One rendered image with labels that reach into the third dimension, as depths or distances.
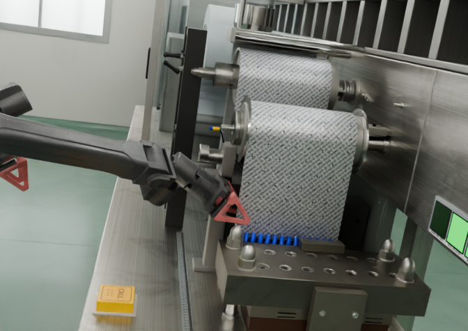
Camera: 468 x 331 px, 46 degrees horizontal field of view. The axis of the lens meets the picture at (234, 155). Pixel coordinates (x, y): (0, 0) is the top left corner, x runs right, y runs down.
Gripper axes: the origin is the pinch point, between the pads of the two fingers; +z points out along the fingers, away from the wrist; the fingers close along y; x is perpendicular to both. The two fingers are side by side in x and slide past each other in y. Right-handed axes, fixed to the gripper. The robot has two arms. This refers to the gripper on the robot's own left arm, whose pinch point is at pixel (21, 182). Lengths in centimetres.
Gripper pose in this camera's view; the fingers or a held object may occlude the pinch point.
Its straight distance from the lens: 135.4
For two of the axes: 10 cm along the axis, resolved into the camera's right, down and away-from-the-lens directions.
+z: 3.0, 8.4, 4.6
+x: -8.1, 4.8, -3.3
